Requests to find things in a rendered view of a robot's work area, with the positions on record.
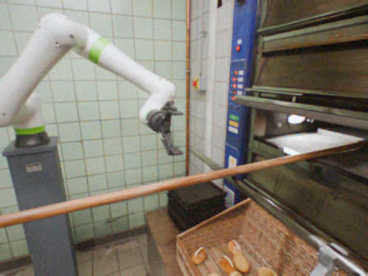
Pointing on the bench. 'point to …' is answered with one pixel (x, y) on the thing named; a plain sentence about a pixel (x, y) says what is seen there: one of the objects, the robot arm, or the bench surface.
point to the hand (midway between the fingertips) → (177, 134)
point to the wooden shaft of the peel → (159, 187)
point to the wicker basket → (245, 244)
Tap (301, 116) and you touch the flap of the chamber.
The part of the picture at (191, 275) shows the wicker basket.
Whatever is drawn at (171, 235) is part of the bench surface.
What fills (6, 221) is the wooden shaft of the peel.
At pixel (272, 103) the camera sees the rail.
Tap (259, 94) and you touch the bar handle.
